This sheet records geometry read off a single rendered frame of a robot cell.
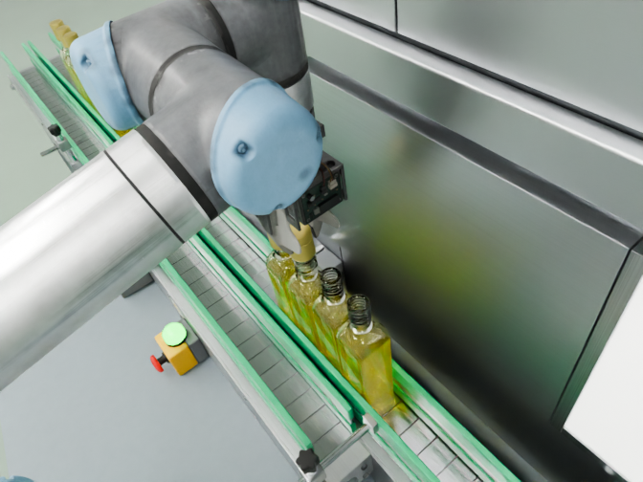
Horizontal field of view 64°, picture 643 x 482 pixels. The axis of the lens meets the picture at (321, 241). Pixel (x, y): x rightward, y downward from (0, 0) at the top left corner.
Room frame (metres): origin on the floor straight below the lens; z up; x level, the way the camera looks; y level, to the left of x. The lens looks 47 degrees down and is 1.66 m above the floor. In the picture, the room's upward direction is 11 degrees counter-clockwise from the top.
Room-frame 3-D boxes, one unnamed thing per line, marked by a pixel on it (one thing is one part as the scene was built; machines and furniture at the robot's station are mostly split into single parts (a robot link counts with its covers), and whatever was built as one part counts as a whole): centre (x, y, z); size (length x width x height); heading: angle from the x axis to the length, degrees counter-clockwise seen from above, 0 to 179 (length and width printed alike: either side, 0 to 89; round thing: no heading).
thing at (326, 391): (1.08, 0.44, 0.93); 1.75 x 0.01 x 0.08; 30
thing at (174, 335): (0.60, 0.32, 0.84); 0.04 x 0.04 x 0.03
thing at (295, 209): (0.45, 0.01, 1.31); 0.09 x 0.08 x 0.12; 31
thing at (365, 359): (0.37, -0.03, 0.99); 0.06 x 0.06 x 0.21; 29
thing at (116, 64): (0.39, 0.10, 1.47); 0.11 x 0.11 x 0.08; 30
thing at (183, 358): (0.60, 0.32, 0.79); 0.07 x 0.07 x 0.07; 30
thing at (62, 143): (1.15, 0.62, 0.94); 0.07 x 0.04 x 0.13; 120
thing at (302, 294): (0.47, 0.03, 0.99); 0.06 x 0.06 x 0.21; 31
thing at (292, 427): (1.04, 0.51, 0.93); 1.75 x 0.01 x 0.08; 30
